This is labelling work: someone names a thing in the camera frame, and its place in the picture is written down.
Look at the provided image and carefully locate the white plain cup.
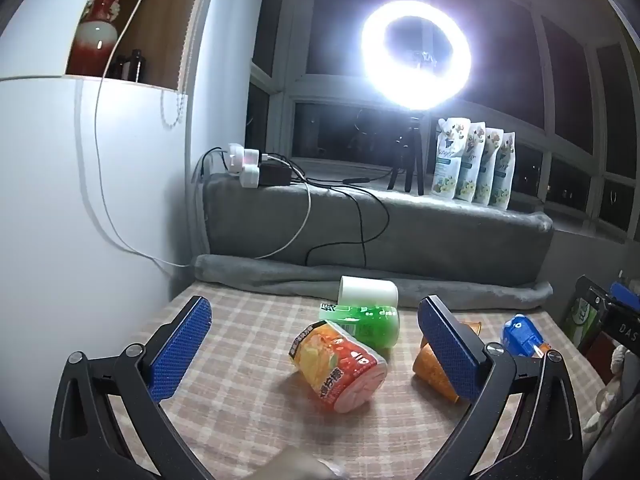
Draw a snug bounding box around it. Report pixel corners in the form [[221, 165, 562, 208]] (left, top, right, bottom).
[[338, 275, 399, 307]]

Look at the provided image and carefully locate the red white vase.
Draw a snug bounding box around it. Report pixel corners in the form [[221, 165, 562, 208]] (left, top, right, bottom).
[[66, 0, 135, 79]]

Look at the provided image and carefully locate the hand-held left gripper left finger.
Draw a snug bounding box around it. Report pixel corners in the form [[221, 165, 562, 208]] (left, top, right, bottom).
[[49, 295, 214, 480]]

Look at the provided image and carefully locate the white green refill pouch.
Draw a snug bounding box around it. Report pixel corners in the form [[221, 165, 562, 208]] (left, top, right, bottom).
[[457, 121, 490, 203], [430, 116, 474, 201], [472, 127, 506, 207], [489, 131, 518, 211]]

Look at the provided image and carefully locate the black tripod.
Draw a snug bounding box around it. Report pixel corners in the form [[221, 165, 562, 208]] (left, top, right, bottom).
[[386, 111, 426, 197]]

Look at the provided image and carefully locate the grey blanket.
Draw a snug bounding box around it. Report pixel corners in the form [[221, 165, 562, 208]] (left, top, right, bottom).
[[194, 174, 556, 312]]

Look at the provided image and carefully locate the window frame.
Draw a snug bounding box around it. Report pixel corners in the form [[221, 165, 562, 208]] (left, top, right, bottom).
[[245, 0, 640, 248]]

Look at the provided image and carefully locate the long white cable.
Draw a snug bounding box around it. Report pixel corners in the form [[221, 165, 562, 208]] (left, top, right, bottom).
[[94, 0, 313, 268]]

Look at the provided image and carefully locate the beige plush toy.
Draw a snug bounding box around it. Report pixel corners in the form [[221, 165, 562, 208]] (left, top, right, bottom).
[[582, 344, 640, 434]]

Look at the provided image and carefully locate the dark bottle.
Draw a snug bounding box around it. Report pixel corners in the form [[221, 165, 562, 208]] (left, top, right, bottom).
[[116, 49, 146, 84]]

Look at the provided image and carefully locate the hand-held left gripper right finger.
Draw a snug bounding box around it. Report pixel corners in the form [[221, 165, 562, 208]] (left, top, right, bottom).
[[416, 295, 585, 480]]

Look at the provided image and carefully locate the black power adapter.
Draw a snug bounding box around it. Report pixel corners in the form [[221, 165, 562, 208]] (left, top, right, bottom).
[[257, 156, 293, 188]]

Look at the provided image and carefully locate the black cable with inline switch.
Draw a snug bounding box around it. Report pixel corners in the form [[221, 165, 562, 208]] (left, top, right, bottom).
[[300, 172, 396, 187]]

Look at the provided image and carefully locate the ring light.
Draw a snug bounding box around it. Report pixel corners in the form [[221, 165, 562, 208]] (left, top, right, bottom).
[[360, 0, 474, 112]]

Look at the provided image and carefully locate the green label packet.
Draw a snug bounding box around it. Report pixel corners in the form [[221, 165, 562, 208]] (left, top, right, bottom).
[[564, 296, 600, 343]]

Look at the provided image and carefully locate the checked tablecloth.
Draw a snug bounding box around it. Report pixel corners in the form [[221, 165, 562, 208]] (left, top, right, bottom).
[[145, 280, 607, 480]]

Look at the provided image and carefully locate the white bead chain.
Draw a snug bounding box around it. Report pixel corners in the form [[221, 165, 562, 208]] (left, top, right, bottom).
[[160, 91, 189, 130]]

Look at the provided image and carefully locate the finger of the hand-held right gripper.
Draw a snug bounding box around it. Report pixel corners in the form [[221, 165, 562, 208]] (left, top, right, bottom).
[[610, 281, 640, 312], [560, 274, 612, 348]]

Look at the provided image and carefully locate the orange paper cup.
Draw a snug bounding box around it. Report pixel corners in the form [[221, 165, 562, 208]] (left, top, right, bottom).
[[412, 321, 484, 405]]

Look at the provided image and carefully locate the blurred beige object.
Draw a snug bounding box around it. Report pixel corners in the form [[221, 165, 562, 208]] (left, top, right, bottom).
[[240, 452, 351, 480]]

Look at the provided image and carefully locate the red orange printed cup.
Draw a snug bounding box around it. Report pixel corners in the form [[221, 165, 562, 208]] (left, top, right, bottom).
[[290, 320, 389, 415]]

